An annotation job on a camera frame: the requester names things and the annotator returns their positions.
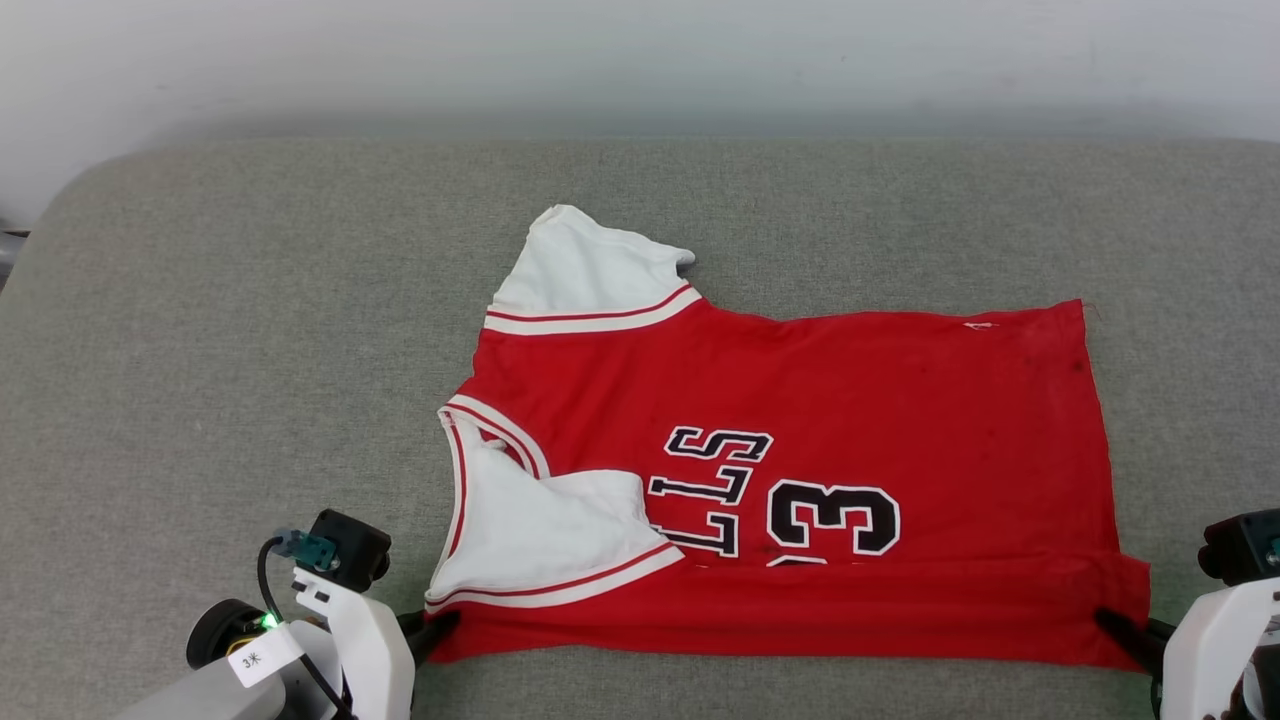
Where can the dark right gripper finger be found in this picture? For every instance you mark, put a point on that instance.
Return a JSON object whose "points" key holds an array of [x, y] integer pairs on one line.
{"points": [[1140, 638]]}

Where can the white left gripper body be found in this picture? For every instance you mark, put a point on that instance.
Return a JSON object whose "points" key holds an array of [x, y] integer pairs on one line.
{"points": [[375, 660]]}

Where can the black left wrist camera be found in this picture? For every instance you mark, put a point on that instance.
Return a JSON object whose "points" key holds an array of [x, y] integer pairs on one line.
{"points": [[352, 545]]}

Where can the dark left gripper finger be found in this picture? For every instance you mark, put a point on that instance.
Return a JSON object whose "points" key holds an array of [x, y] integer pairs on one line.
{"points": [[425, 630]]}

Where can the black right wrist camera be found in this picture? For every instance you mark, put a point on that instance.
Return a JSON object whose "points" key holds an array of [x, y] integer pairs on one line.
{"points": [[1240, 545]]}

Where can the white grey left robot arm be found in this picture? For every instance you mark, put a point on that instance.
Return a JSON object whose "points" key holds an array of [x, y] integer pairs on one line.
{"points": [[215, 695]]}

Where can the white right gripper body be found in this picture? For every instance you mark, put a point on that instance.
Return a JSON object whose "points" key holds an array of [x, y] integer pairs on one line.
{"points": [[1210, 650]]}

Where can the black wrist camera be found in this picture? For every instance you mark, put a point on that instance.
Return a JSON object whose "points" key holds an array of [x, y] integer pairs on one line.
{"points": [[1240, 545], [352, 545]]}

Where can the grey rounded object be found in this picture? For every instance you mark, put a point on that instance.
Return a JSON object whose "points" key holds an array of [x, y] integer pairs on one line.
{"points": [[8, 255]]}

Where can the red white basketball jersey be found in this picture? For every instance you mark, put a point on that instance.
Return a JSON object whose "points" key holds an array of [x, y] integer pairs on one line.
{"points": [[850, 400]]}

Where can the grey fabric sofa cushion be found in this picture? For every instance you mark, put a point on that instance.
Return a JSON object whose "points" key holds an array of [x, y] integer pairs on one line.
{"points": [[250, 350]]}

